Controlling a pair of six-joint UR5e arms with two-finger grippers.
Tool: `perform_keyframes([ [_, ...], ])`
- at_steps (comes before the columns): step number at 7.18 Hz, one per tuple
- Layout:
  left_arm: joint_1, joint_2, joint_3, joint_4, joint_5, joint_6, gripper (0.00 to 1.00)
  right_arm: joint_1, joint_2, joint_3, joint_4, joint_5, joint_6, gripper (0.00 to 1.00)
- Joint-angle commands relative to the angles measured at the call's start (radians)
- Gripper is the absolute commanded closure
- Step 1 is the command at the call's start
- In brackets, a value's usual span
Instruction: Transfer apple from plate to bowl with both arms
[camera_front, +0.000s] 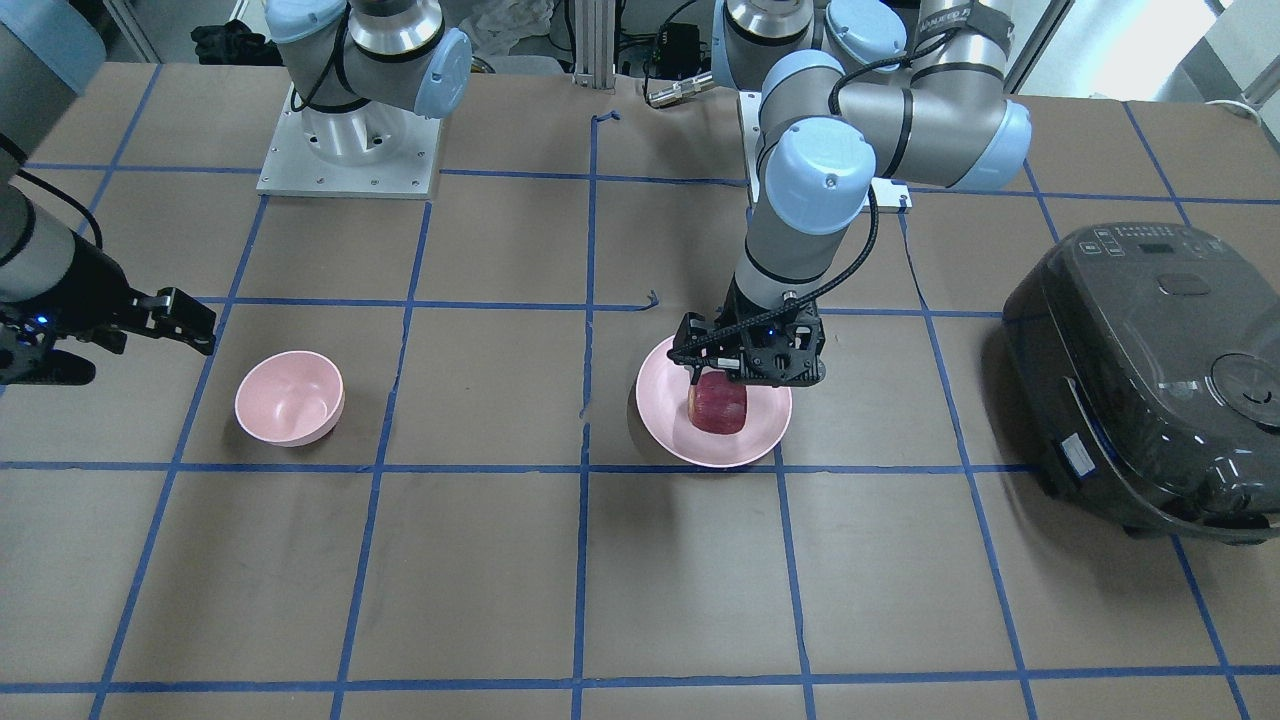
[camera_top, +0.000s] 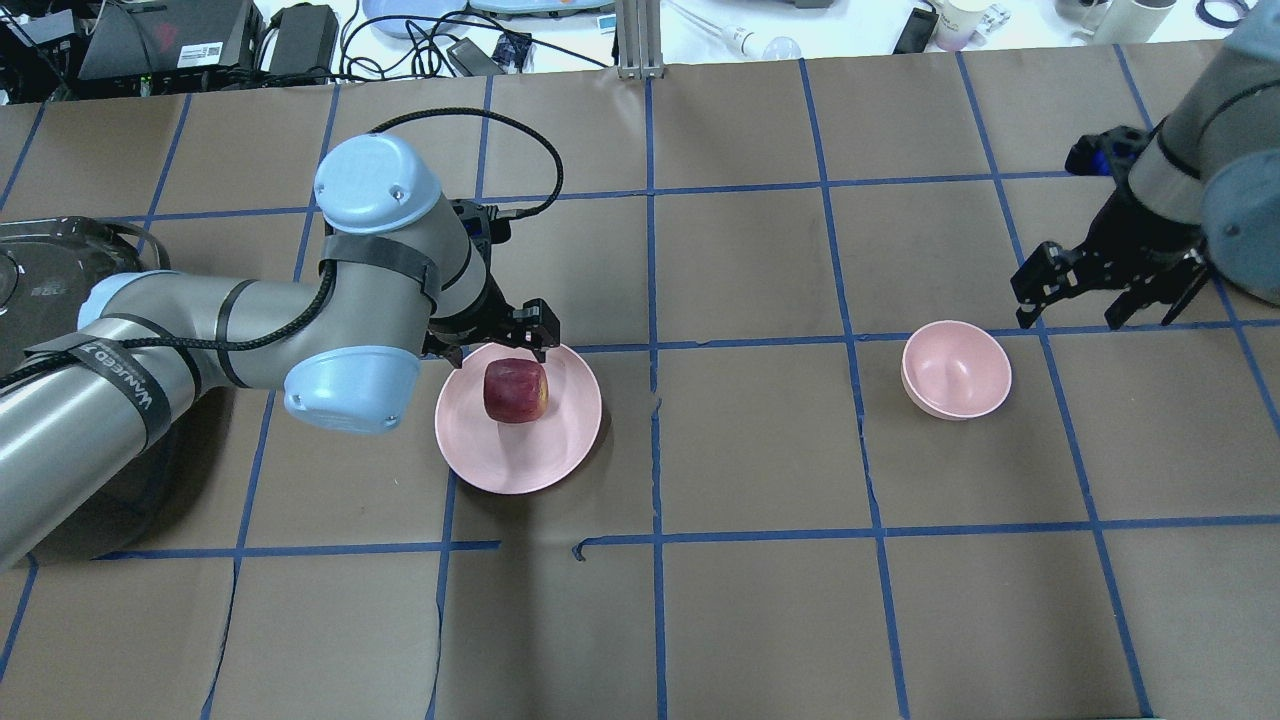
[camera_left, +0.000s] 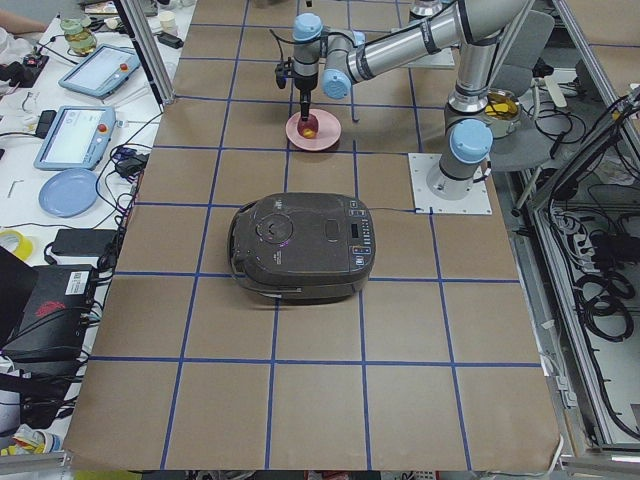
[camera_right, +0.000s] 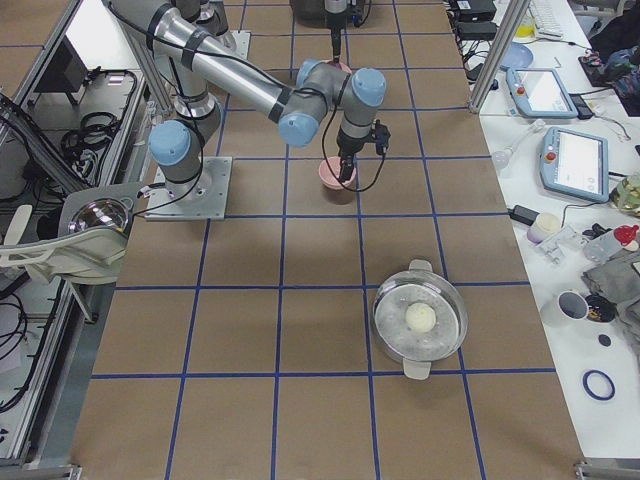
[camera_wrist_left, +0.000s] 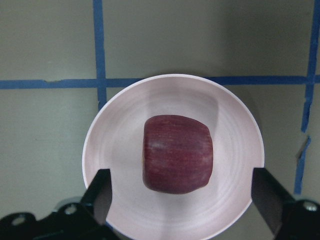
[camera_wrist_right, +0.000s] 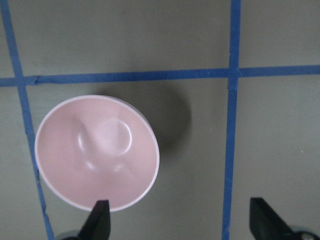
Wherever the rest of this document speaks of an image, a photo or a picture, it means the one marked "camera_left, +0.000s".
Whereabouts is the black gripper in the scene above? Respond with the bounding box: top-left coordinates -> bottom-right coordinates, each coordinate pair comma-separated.
274,57 -> 319,122

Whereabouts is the red apple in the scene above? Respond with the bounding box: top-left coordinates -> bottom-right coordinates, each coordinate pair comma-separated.
296,113 -> 319,139

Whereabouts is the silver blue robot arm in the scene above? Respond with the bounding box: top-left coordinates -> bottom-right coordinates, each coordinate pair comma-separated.
275,1 -> 530,122

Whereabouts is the pink plate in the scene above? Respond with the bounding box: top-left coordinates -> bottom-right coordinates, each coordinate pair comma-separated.
285,108 -> 342,151

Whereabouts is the light blue plate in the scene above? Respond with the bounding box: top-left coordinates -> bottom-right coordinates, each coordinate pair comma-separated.
38,168 -> 98,218

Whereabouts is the dark grey rice cooker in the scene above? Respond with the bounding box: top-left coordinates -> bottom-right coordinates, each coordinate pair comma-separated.
227,192 -> 376,303

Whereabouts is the blue teach pendant far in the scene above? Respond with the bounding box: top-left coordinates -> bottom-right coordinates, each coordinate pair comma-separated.
58,45 -> 141,99

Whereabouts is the blue teach pendant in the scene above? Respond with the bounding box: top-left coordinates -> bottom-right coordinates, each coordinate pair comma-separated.
58,45 -> 141,99
33,106 -> 116,171

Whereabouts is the blue teach pendant near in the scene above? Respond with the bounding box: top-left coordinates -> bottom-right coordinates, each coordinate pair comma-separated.
33,106 -> 116,171

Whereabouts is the grey office chair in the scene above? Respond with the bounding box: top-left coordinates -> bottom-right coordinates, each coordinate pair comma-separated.
490,10 -> 554,172

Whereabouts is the green glass jar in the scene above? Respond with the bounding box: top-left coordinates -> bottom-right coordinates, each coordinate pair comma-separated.
60,18 -> 97,56

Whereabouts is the black power adapter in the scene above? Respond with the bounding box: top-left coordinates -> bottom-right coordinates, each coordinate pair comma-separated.
51,229 -> 116,257

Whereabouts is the black computer box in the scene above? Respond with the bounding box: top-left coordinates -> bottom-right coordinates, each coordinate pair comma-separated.
1,264 -> 97,363

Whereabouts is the aluminium frame post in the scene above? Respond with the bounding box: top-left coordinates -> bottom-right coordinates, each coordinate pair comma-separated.
114,0 -> 175,106

